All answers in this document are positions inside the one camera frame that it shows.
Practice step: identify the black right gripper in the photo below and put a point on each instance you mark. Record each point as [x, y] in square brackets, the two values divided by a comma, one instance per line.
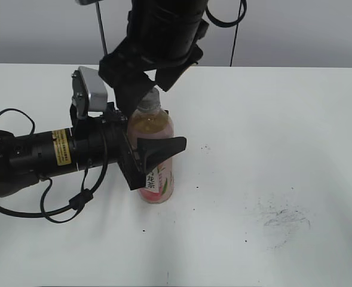
[123, 70]

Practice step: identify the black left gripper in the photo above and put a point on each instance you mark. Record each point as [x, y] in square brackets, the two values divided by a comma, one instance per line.
[102, 140]

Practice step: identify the white bottle cap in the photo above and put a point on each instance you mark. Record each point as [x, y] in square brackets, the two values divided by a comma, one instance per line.
[150, 102]

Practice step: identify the peach oolong tea bottle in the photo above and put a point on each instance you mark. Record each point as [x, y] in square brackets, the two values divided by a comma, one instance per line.
[147, 125]

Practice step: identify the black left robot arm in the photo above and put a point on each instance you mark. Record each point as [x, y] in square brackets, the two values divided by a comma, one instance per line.
[24, 160]

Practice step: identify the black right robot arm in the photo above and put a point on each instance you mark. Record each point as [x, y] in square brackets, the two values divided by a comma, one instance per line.
[160, 45]

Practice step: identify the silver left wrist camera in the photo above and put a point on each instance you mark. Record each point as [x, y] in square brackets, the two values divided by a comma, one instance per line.
[89, 92]

